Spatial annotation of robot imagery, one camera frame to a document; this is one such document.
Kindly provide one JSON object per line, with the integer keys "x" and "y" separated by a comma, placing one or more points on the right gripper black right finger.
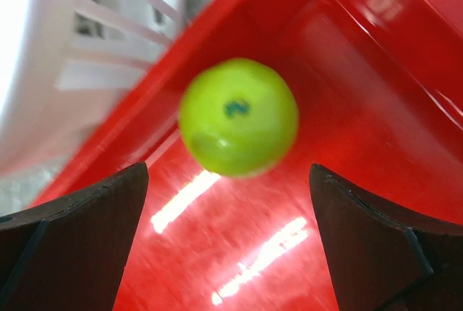
{"x": 381, "y": 255}

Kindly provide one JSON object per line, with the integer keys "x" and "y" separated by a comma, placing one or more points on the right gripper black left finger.
{"x": 70, "y": 253}

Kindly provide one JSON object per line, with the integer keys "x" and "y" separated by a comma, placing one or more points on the green apple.
{"x": 238, "y": 118}

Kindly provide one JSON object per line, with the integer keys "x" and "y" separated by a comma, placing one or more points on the red plastic tray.
{"x": 378, "y": 84}

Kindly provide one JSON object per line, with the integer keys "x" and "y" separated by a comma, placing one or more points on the white plastic basket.
{"x": 66, "y": 63}

